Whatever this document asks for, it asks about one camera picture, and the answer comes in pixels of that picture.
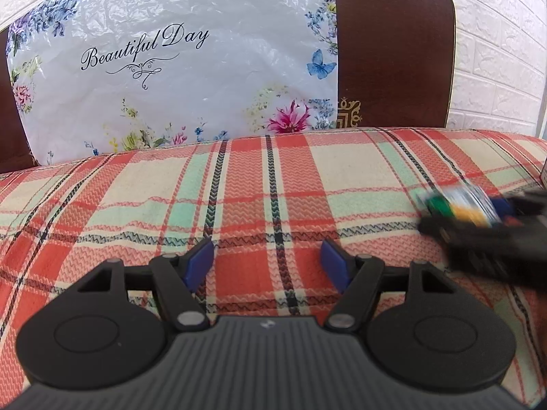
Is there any green snack packet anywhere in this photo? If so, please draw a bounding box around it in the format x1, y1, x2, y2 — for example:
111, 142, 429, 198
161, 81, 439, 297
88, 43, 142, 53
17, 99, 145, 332
417, 185, 502, 227

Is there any plaid red bedsheet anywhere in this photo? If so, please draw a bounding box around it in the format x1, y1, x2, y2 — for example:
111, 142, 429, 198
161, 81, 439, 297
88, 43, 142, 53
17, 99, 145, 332
1, 128, 546, 404

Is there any dark brown wooden headboard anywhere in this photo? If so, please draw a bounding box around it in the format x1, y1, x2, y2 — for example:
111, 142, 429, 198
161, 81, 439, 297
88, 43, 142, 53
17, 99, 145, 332
1, 0, 456, 171

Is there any floral white plastic bag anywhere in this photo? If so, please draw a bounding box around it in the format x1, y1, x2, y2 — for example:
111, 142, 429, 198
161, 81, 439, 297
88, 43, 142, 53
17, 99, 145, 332
5, 0, 338, 165

